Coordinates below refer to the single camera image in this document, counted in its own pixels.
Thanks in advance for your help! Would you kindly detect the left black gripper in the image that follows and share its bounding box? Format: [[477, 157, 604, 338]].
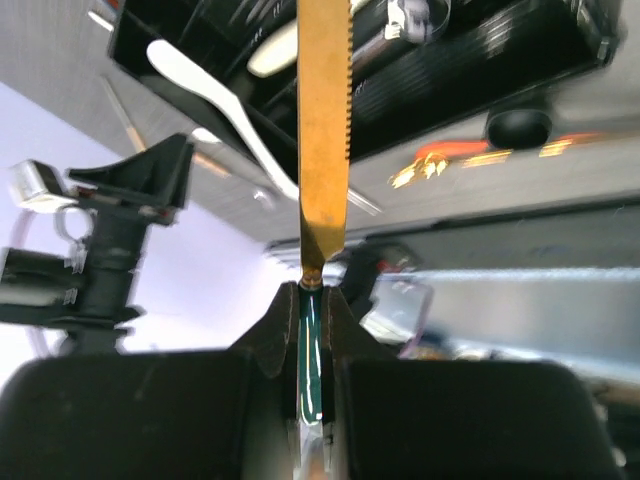
[[1, 134, 194, 350]]

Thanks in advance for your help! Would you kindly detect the orange plastic utensil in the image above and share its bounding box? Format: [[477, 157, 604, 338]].
[[414, 132, 604, 160]]

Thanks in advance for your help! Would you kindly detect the steel spoon wooden handle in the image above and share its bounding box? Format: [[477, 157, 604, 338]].
[[100, 75, 147, 153]]

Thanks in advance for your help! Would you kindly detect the black measuring scoop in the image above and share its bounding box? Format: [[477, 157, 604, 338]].
[[485, 107, 553, 150]]

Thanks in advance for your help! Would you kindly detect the gold fork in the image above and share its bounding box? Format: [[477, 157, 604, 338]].
[[389, 137, 576, 189]]

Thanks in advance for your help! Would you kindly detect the gold knife green handle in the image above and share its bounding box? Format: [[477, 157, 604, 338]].
[[297, 0, 352, 425]]

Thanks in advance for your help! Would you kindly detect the beige sheathed knife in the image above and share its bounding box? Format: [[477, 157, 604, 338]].
[[247, 20, 298, 78]]

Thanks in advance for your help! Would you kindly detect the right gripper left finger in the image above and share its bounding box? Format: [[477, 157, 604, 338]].
[[1, 283, 298, 479]]

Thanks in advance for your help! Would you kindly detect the large white rice spoon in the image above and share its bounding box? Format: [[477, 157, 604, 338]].
[[146, 40, 299, 202]]

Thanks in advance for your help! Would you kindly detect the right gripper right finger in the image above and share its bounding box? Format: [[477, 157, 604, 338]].
[[322, 287, 623, 479]]

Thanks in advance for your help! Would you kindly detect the black utensil tray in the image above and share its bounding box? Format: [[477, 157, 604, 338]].
[[109, 1, 621, 164]]

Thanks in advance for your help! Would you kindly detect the steel chopstick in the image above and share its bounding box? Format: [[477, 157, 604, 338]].
[[347, 188, 382, 216]]

